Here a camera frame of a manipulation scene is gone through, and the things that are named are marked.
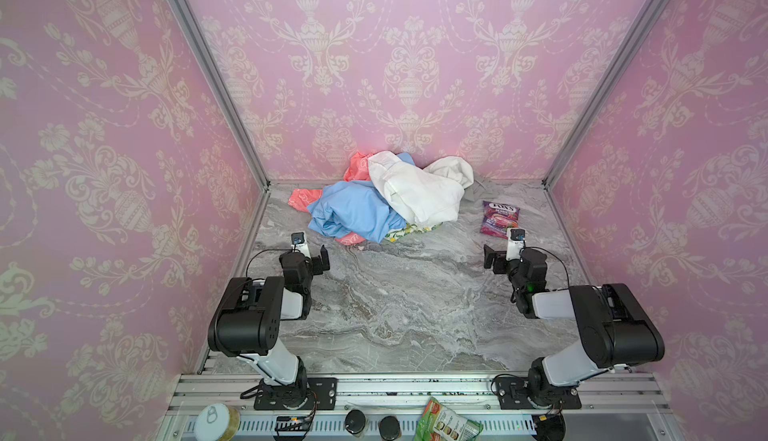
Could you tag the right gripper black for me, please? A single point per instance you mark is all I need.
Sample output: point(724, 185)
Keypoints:
point(497, 260)

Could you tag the purple berries candy bag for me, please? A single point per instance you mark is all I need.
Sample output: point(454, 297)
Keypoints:
point(498, 218)

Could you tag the aluminium frame rail front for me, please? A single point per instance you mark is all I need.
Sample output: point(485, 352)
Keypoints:
point(625, 405)

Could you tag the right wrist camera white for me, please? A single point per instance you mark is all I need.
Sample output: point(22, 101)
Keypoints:
point(515, 243)

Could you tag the aluminium corner post left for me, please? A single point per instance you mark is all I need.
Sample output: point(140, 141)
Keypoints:
point(194, 36)

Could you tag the light blue cloth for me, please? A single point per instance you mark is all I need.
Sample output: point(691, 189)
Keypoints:
point(354, 206)

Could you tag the floral yellow green cloth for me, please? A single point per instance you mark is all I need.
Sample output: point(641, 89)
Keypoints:
point(409, 229)

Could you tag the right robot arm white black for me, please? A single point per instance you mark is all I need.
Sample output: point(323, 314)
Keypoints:
point(613, 331)

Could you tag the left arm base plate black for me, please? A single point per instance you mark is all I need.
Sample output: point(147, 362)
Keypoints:
point(317, 393)

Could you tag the white lid jar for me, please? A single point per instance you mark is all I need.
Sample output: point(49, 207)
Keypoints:
point(217, 422)

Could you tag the black round cap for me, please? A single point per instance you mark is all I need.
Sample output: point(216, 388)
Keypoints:
point(389, 428)
point(355, 423)

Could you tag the aluminium corner post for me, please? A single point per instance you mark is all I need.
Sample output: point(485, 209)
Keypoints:
point(194, 36)
point(637, 33)

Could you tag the aluminium corner post right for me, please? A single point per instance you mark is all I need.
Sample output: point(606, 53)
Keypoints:
point(637, 33)

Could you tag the black round cap left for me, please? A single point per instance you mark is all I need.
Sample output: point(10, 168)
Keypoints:
point(355, 423)

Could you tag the pink patterned cloth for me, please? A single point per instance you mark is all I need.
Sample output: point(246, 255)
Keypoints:
point(358, 170)

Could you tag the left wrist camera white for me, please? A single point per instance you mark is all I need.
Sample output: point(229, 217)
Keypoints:
point(300, 244)

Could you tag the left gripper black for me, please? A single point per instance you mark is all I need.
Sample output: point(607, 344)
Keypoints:
point(316, 267)

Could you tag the black round device right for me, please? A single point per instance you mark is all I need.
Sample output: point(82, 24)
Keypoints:
point(549, 427)

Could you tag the black round cap right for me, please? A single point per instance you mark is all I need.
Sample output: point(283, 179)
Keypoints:
point(389, 428)

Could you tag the white cloth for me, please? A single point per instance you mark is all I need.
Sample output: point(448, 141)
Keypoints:
point(424, 197)

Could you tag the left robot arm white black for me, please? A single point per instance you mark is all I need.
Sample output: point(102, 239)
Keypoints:
point(246, 326)

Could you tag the small black electronics board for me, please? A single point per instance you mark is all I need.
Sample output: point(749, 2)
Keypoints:
point(293, 423)

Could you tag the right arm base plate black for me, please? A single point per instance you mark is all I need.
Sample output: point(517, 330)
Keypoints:
point(516, 393)

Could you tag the green snack packet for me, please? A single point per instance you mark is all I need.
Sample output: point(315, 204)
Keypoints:
point(440, 423)

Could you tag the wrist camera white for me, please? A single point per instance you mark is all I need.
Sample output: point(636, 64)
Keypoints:
point(300, 244)
point(515, 243)

